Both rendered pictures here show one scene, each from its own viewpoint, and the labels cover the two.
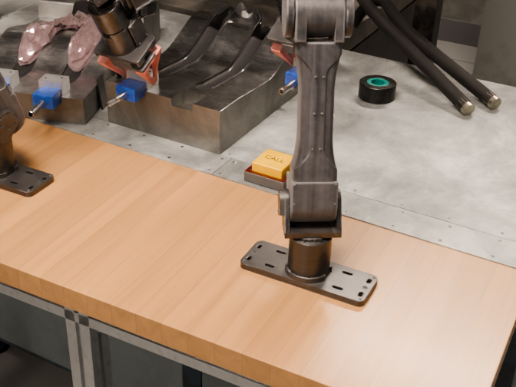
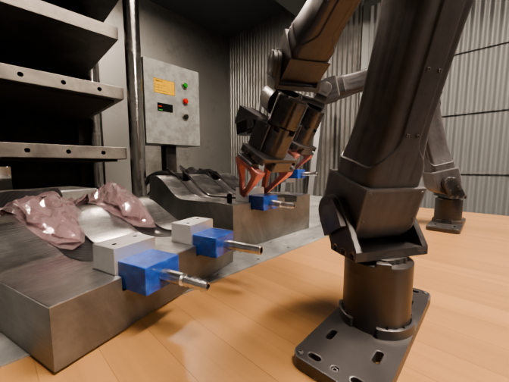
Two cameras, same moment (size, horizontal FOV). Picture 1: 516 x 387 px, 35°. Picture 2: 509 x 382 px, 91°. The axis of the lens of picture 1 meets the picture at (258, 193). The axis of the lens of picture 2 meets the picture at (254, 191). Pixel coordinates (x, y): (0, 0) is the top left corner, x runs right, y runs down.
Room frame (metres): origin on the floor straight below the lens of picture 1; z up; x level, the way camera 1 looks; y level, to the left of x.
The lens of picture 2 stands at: (1.29, 0.73, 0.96)
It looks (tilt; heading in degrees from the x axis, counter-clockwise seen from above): 6 degrees down; 287
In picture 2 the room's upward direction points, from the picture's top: straight up
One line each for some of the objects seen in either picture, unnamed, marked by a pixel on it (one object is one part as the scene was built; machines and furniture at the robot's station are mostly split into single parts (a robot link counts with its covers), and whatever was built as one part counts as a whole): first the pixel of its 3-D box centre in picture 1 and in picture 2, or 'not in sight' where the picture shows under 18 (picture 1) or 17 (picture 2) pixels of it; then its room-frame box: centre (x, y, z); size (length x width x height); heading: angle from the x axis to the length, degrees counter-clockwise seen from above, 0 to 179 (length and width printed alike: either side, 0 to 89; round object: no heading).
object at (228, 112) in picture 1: (227, 64); (211, 198); (1.63, 0.07, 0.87); 0.50 x 0.26 x 0.14; 152
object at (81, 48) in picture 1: (71, 30); (70, 204); (1.72, 0.42, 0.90); 0.26 x 0.18 x 0.08; 170
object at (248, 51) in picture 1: (219, 43); (211, 181); (1.62, 0.09, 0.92); 0.35 x 0.16 x 0.09; 152
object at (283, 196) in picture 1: (309, 212); (446, 187); (1.00, -0.08, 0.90); 0.09 x 0.06 x 0.06; 95
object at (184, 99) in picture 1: (188, 105); (282, 203); (1.41, 0.14, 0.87); 0.05 x 0.05 x 0.04; 62
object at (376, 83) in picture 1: (377, 89); not in sight; (1.64, -0.25, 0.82); 0.08 x 0.08 x 0.04
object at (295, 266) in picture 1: (309, 253); (448, 211); (0.99, -0.08, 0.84); 0.20 x 0.07 x 0.08; 64
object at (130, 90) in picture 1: (128, 92); (266, 201); (1.42, 0.25, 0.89); 0.13 x 0.05 x 0.05; 154
